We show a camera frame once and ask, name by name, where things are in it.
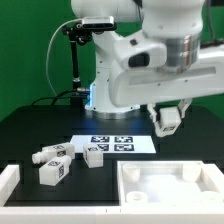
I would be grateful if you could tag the white square tabletop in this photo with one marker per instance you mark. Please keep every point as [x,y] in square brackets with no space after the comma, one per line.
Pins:
[169,183]

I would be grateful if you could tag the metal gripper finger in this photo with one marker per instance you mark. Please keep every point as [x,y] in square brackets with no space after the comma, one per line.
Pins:
[153,113]
[183,106]

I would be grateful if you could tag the white marker tag sheet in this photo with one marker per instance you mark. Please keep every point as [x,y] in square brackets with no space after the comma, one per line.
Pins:
[116,143]

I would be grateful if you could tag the white U-shaped fence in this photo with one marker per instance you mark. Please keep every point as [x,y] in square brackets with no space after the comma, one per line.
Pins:
[113,215]

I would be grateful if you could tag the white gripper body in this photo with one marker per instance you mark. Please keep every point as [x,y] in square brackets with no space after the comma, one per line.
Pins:
[143,86]

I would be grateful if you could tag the grey camera on stand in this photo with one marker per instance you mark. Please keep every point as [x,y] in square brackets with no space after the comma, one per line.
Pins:
[104,23]

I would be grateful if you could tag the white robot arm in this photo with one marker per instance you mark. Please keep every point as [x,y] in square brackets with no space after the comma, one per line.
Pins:
[176,23]

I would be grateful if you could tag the black camera stand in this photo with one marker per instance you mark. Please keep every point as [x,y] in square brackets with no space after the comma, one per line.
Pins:
[77,37]

